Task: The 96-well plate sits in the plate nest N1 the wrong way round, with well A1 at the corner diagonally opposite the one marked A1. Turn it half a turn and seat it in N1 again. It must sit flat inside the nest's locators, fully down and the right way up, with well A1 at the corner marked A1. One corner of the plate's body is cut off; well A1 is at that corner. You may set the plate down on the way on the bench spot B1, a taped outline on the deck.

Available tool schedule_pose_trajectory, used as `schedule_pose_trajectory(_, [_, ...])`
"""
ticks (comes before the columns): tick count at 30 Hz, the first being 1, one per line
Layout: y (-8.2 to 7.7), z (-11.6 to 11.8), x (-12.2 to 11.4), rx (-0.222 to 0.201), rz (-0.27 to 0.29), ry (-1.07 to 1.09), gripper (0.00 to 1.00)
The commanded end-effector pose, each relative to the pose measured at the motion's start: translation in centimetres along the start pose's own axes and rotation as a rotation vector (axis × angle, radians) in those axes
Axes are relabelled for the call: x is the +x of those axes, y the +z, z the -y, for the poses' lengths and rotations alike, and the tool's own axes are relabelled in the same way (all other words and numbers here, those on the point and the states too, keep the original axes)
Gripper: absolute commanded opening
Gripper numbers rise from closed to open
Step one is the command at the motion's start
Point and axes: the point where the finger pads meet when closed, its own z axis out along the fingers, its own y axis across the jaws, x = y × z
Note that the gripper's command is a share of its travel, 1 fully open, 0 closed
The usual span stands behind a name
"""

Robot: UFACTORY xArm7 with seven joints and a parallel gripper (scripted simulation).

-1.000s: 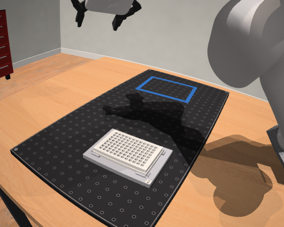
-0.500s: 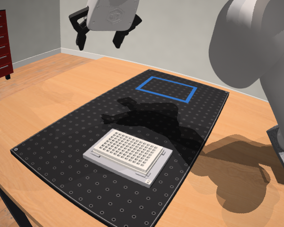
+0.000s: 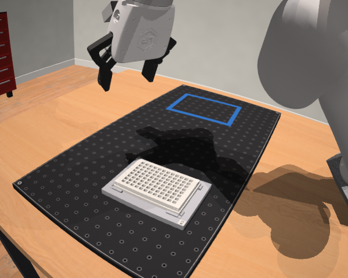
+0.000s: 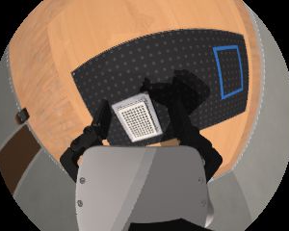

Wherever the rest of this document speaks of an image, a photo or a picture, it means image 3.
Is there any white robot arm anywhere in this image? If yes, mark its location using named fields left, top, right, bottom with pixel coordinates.
left=258, top=0, right=348, bottom=183

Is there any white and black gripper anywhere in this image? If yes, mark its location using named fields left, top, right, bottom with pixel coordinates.
left=87, top=0, right=177, bottom=92

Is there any blue tape outline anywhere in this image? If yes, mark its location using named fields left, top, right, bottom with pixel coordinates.
left=166, top=93, right=242, bottom=126

